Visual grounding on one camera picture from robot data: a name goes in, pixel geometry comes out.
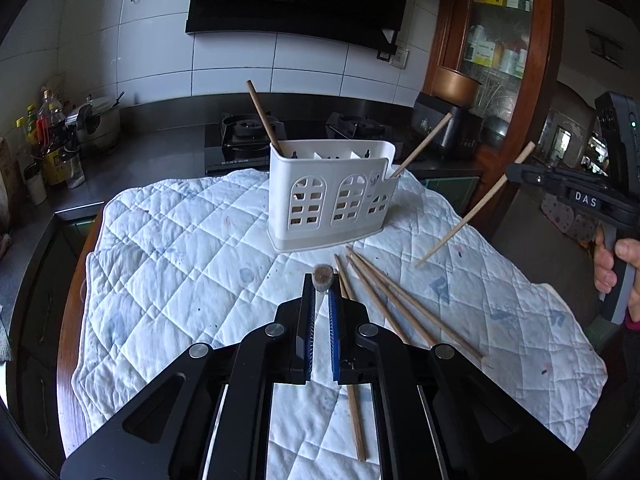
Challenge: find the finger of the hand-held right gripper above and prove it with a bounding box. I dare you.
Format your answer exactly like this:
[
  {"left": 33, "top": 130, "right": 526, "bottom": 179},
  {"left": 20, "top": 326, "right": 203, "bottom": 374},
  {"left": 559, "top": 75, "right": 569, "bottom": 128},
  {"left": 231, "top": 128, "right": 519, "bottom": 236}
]
[{"left": 505, "top": 162, "right": 548, "bottom": 191}]

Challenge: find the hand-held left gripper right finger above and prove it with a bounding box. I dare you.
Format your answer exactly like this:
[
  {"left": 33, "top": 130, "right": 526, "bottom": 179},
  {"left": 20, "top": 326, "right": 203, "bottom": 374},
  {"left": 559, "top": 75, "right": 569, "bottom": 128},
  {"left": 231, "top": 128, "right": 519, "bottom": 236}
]
[{"left": 327, "top": 290, "right": 583, "bottom": 480}]

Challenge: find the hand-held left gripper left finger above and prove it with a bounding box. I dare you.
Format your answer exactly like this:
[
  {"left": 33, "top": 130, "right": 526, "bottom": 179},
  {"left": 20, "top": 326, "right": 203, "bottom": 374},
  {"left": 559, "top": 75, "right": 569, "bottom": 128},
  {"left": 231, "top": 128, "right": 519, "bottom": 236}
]
[{"left": 60, "top": 274, "right": 317, "bottom": 480}]

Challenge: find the wooden chopstick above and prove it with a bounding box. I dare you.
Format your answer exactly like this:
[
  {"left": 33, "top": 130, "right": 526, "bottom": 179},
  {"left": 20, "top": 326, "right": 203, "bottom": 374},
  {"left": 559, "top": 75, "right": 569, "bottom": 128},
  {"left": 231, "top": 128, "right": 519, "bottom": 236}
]
[
  {"left": 245, "top": 80, "right": 286, "bottom": 157},
  {"left": 351, "top": 253, "right": 438, "bottom": 348},
  {"left": 312, "top": 266, "right": 335, "bottom": 295},
  {"left": 345, "top": 256, "right": 411, "bottom": 346},
  {"left": 416, "top": 141, "right": 537, "bottom": 267},
  {"left": 346, "top": 246, "right": 486, "bottom": 360},
  {"left": 390, "top": 112, "right": 453, "bottom": 179},
  {"left": 334, "top": 254, "right": 367, "bottom": 462}
]

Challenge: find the white plastic utensil holder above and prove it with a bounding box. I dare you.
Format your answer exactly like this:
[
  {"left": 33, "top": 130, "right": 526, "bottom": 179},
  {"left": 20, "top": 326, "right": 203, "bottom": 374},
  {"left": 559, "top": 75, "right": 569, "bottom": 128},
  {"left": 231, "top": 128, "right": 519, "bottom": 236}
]
[{"left": 267, "top": 140, "right": 397, "bottom": 252}]

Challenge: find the person's right hand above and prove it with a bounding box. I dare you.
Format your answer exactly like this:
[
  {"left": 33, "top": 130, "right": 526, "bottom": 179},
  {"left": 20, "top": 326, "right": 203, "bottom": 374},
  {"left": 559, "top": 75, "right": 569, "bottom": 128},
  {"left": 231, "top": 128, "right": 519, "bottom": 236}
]
[{"left": 593, "top": 238, "right": 640, "bottom": 323}]

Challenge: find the green lower cabinet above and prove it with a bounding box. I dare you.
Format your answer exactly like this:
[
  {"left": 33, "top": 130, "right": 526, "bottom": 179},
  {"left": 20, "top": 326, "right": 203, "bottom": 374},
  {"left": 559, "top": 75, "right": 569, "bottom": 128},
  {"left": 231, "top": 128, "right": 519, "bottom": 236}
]
[{"left": 420, "top": 172, "right": 483, "bottom": 196}]

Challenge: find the black rice cooker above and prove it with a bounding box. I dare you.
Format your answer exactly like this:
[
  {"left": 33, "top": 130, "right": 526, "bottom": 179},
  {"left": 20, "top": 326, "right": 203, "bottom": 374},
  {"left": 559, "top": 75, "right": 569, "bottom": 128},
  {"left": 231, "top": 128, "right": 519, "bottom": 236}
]
[{"left": 410, "top": 91, "right": 483, "bottom": 161}]

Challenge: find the copper inner pot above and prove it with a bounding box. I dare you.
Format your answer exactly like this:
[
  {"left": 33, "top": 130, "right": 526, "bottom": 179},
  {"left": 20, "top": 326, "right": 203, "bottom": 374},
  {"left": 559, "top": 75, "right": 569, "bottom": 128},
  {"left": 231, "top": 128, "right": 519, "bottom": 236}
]
[{"left": 431, "top": 64, "right": 483, "bottom": 108}]

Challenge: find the wooden glass-door cabinet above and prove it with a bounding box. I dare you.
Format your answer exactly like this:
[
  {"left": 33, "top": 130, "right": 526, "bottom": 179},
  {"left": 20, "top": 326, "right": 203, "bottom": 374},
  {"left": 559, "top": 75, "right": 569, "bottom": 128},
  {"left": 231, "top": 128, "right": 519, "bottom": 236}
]
[{"left": 422, "top": 0, "right": 566, "bottom": 171}]

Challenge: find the white quilted cloth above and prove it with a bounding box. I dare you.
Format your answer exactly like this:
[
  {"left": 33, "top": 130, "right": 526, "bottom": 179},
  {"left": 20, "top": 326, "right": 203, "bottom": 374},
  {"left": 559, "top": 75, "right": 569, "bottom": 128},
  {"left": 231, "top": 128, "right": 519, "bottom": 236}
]
[{"left": 70, "top": 162, "right": 608, "bottom": 480}]

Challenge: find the black gas stove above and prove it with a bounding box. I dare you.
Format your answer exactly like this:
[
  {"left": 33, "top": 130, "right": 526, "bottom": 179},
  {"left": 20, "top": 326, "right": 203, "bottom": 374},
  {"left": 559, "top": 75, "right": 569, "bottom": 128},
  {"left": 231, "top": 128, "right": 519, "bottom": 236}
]
[{"left": 202, "top": 112, "right": 401, "bottom": 176}]

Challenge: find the dark kitchen counter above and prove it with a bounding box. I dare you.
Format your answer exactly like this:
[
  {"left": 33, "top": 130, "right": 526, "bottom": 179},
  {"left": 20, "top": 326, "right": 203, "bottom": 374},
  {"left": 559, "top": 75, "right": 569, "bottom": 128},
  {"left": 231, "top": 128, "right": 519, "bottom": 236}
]
[{"left": 0, "top": 92, "right": 486, "bottom": 221}]

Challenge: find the small glass jar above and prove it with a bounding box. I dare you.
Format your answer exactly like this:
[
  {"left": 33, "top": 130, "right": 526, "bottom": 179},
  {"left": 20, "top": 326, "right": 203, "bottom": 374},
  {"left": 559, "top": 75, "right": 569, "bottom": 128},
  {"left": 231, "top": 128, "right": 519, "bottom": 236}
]
[{"left": 65, "top": 147, "right": 87, "bottom": 190}]

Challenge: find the black range hood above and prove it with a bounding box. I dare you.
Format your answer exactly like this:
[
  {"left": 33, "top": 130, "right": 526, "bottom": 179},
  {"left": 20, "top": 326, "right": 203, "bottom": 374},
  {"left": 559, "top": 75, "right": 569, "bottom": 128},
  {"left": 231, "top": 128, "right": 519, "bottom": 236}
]
[{"left": 185, "top": 0, "right": 456, "bottom": 51}]

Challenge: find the cooking oil bottle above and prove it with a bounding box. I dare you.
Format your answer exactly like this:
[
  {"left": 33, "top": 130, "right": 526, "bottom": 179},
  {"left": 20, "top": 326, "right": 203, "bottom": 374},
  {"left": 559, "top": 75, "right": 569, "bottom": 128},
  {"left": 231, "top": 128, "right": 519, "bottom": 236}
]
[{"left": 42, "top": 105, "right": 73, "bottom": 188}]

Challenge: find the white cup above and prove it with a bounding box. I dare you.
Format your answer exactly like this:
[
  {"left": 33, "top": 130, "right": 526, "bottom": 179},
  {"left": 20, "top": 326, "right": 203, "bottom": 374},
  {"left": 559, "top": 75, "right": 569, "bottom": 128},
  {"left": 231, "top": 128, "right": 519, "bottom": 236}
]
[{"left": 24, "top": 165, "right": 48, "bottom": 206}]

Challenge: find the grey dishcloth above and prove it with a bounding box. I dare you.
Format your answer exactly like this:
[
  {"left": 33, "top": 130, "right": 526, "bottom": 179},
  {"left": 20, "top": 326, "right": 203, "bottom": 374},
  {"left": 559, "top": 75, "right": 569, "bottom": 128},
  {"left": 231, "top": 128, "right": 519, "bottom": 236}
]
[{"left": 0, "top": 305, "right": 13, "bottom": 361}]

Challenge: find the round wooden chopping board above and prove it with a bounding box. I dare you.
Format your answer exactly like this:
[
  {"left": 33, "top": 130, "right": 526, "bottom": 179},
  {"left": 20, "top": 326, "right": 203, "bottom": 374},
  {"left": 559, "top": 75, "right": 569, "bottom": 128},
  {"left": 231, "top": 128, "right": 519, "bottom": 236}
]
[{"left": 0, "top": 137, "right": 23, "bottom": 231}]

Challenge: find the yellow-capped bottle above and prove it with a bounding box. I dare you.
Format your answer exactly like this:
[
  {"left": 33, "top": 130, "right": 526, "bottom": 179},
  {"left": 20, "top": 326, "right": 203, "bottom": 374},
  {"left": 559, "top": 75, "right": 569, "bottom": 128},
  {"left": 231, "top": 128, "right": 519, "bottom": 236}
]
[{"left": 25, "top": 105, "right": 41, "bottom": 151}]

